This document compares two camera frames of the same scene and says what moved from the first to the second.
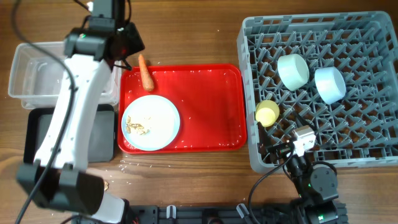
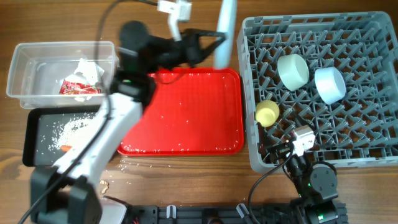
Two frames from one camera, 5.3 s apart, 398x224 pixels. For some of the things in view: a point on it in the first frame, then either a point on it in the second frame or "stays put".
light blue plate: [157, 114] to [227, 23]
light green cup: [293, 70] stays put
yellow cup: [267, 112] stays put
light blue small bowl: [330, 84] stays put
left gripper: [137, 42] to [188, 46]
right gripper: [280, 147] stays put
